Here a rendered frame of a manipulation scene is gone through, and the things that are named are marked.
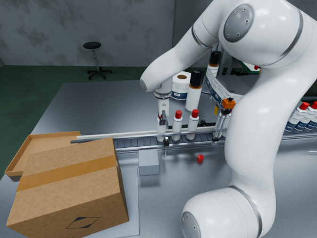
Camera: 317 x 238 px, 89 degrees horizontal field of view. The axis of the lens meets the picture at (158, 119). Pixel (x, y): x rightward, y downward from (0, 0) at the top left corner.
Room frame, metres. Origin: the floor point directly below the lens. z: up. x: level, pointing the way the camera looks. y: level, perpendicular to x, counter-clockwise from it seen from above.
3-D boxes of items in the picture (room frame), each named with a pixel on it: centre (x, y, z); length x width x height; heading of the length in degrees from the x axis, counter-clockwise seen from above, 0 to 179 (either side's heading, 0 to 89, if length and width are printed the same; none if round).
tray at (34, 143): (0.57, 0.63, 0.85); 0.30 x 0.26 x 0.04; 98
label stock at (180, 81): (1.18, -0.18, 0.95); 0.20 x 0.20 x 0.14
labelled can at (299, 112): (0.76, -0.84, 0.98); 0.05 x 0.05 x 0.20
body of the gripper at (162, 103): (0.65, -0.02, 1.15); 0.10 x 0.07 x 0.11; 8
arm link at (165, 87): (0.65, -0.01, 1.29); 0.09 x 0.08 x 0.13; 133
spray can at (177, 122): (0.66, -0.11, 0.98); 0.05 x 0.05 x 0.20
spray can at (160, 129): (0.65, -0.02, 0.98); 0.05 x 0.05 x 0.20
